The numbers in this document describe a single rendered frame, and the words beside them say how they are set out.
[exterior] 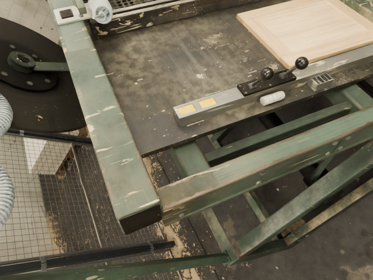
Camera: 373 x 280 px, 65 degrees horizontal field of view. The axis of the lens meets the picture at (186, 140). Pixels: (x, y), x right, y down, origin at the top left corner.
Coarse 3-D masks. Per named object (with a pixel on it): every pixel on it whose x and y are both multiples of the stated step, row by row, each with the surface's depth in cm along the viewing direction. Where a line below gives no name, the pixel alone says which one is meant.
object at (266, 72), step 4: (264, 68) 81; (268, 68) 81; (264, 72) 81; (268, 72) 80; (272, 72) 80; (264, 76) 81; (268, 76) 81; (272, 76) 81; (256, 80) 88; (260, 80) 86; (264, 80) 82; (268, 80) 82; (248, 84) 91; (252, 84) 90; (252, 88) 91
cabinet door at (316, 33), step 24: (312, 0) 131; (336, 0) 131; (264, 24) 119; (288, 24) 119; (312, 24) 120; (336, 24) 120; (360, 24) 120; (288, 48) 109; (312, 48) 109; (336, 48) 110
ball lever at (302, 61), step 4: (296, 60) 85; (300, 60) 84; (304, 60) 83; (296, 64) 85; (300, 64) 84; (304, 64) 83; (308, 64) 85; (292, 68) 89; (296, 68) 88; (300, 68) 85; (304, 68) 85; (284, 72) 95; (288, 72) 91; (280, 76) 94; (284, 76) 94
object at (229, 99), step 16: (368, 48) 106; (320, 64) 101; (336, 64) 101; (352, 64) 103; (304, 80) 98; (208, 96) 91; (224, 96) 91; (240, 96) 91; (256, 96) 93; (176, 112) 86; (192, 112) 86; (208, 112) 89
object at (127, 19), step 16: (160, 0) 119; (176, 0) 120; (192, 0) 119; (208, 0) 122; (224, 0) 125; (240, 0) 129; (256, 0) 132; (80, 16) 104; (128, 16) 113; (144, 16) 115; (160, 16) 118; (176, 16) 121; (192, 16) 125; (96, 32) 112; (112, 32) 115
